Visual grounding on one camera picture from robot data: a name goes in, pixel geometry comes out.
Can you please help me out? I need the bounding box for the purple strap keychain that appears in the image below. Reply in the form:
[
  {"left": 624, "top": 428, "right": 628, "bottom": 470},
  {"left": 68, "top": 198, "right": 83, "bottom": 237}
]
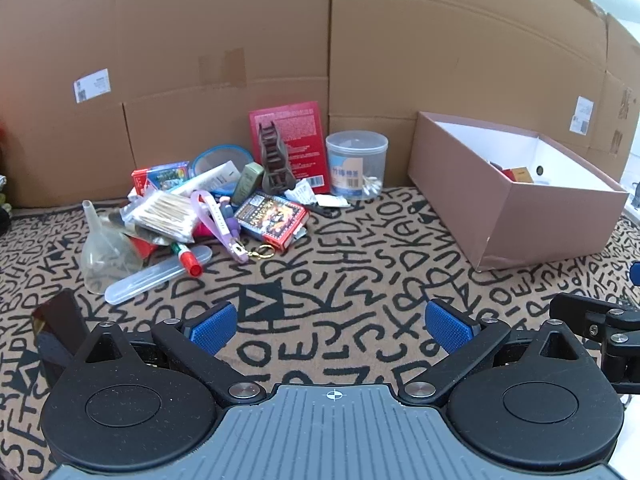
[{"left": 190, "top": 190, "right": 276, "bottom": 264}]

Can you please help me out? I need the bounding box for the red capped marker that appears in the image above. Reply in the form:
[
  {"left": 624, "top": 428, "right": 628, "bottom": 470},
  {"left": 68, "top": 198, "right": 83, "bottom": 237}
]
[{"left": 171, "top": 241, "right": 203, "bottom": 277}]

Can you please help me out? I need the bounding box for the brown cardboard panel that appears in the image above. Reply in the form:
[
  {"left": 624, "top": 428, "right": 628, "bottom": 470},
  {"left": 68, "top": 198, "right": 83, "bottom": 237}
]
[
  {"left": 327, "top": 0, "right": 640, "bottom": 201},
  {"left": 0, "top": 0, "right": 335, "bottom": 209}
]

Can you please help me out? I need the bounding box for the dark patterned card box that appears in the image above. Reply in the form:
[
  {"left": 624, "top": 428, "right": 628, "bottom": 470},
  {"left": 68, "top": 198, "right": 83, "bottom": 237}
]
[{"left": 233, "top": 191, "right": 309, "bottom": 253}]

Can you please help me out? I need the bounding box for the green small box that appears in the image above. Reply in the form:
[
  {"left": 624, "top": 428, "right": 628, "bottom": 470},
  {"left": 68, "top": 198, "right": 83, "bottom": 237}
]
[{"left": 231, "top": 162, "right": 265, "bottom": 203}]

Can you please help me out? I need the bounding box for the black glossy phone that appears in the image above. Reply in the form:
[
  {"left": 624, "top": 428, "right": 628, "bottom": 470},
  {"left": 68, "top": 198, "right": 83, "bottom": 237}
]
[{"left": 31, "top": 289, "right": 91, "bottom": 391}]

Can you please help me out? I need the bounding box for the clear plastic funnel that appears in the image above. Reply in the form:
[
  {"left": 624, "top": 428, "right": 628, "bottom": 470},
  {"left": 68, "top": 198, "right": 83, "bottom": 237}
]
[{"left": 81, "top": 200, "right": 143, "bottom": 295}]

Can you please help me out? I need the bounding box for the clear toothbrush case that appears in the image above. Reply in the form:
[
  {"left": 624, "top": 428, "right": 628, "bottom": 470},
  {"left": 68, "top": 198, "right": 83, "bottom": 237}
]
[{"left": 105, "top": 245, "right": 213, "bottom": 306}]

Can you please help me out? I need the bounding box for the colourful printed card box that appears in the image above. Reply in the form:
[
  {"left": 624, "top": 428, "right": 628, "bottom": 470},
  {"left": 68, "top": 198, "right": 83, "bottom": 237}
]
[{"left": 131, "top": 161, "right": 193, "bottom": 196}]

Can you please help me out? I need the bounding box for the cotton swab packet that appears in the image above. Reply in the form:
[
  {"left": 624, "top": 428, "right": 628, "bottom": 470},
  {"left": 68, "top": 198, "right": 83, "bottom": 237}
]
[{"left": 120, "top": 191, "right": 198, "bottom": 247}]

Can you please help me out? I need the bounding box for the red small packet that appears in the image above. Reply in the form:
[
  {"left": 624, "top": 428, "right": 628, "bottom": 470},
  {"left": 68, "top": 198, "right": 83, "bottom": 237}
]
[{"left": 130, "top": 236, "right": 162, "bottom": 262}]

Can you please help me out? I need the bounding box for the red flat box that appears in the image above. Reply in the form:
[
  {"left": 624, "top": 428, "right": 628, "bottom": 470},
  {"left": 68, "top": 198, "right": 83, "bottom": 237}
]
[{"left": 249, "top": 101, "right": 331, "bottom": 196}]

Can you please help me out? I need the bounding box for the letter printed rug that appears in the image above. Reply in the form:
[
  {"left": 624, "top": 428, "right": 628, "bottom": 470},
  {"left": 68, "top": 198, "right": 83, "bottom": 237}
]
[{"left": 0, "top": 185, "right": 640, "bottom": 480}]

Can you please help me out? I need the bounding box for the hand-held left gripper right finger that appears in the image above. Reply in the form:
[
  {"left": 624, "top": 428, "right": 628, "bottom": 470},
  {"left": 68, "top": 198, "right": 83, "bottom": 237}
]
[{"left": 397, "top": 299, "right": 593, "bottom": 407}]

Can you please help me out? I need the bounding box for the pink cardboard box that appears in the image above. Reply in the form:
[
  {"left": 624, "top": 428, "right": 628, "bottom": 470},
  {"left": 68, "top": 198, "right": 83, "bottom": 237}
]
[{"left": 407, "top": 111, "right": 630, "bottom": 273}]

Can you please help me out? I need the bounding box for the clear cotton swab jar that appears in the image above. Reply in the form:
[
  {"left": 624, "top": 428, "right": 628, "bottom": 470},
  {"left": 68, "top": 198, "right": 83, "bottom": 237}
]
[{"left": 326, "top": 130, "right": 389, "bottom": 201}]

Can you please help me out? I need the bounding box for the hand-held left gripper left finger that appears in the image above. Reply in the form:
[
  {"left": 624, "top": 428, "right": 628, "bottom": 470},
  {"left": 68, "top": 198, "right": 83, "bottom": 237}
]
[{"left": 70, "top": 301, "right": 267, "bottom": 407}]

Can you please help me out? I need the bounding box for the white tube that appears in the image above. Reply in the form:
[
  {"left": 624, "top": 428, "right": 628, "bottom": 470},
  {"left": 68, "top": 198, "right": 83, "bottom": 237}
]
[{"left": 170, "top": 161, "right": 242, "bottom": 198}]

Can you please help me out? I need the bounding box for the brown tower model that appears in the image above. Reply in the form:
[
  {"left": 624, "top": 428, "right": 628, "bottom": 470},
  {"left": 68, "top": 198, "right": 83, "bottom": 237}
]
[{"left": 256, "top": 121, "right": 300, "bottom": 195}]

